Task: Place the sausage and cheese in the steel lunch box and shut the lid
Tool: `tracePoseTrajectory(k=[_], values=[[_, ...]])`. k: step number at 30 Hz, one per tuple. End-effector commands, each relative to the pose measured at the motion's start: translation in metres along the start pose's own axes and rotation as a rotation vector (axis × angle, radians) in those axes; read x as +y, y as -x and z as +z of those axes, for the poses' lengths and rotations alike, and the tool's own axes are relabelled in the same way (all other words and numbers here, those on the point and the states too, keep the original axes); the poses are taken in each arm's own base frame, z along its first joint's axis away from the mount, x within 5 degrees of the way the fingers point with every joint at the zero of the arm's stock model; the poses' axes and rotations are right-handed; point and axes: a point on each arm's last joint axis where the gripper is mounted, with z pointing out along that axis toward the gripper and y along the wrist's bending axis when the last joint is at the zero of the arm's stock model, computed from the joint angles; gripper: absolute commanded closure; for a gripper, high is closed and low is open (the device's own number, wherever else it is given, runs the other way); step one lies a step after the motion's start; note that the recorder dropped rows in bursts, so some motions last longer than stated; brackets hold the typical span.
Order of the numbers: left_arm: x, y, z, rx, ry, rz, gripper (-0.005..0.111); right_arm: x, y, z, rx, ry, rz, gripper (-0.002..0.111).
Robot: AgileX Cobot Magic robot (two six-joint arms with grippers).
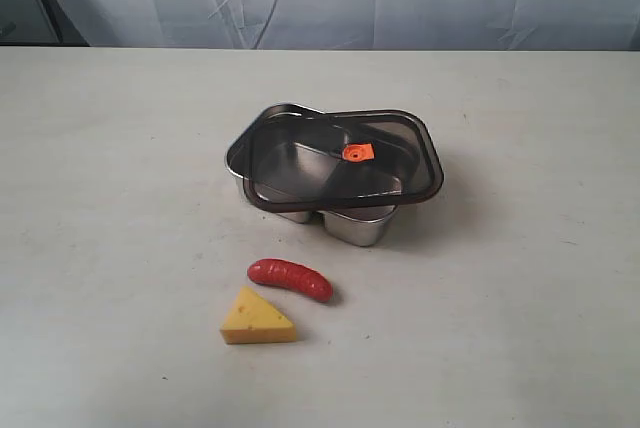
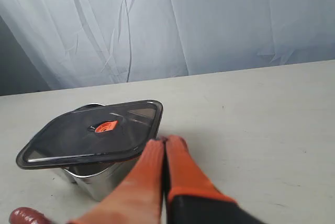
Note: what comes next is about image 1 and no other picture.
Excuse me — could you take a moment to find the red toy sausage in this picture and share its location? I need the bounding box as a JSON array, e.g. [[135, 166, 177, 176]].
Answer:
[[247, 258, 333, 303]]

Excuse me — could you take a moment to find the steel two-compartment lunch box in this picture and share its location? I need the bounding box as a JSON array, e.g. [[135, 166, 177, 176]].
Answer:
[[224, 103, 440, 248]]

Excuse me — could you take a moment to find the yellow toy cheese wedge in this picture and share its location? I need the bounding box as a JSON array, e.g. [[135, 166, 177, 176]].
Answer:
[[220, 286, 297, 345]]

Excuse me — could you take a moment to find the dark cabinet at left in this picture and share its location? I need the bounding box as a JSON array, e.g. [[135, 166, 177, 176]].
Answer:
[[1, 0, 87, 47]]

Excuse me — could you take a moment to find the dark transparent lid orange seal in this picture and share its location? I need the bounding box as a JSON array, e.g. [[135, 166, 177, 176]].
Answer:
[[242, 108, 445, 215]]

